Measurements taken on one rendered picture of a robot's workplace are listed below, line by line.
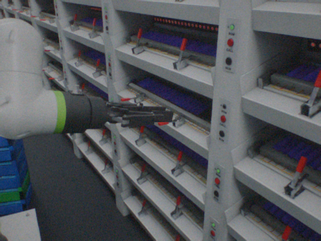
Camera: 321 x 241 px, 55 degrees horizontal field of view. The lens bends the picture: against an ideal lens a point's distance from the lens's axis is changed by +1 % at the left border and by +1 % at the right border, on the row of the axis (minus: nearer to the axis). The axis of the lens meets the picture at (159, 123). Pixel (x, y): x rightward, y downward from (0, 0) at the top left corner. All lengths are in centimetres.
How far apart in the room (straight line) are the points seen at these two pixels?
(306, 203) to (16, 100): 62
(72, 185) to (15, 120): 139
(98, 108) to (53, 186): 136
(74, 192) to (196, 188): 102
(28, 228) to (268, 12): 96
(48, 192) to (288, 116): 155
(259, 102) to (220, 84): 12
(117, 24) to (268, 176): 84
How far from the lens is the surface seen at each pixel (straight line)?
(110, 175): 182
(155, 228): 147
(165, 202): 130
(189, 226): 120
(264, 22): 71
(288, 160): 81
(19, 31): 66
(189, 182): 108
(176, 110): 106
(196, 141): 94
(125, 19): 133
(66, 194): 193
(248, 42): 73
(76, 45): 200
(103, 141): 174
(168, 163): 117
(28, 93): 64
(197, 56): 96
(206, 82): 84
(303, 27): 65
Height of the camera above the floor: 112
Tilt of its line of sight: 24 degrees down
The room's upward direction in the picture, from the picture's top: straight up
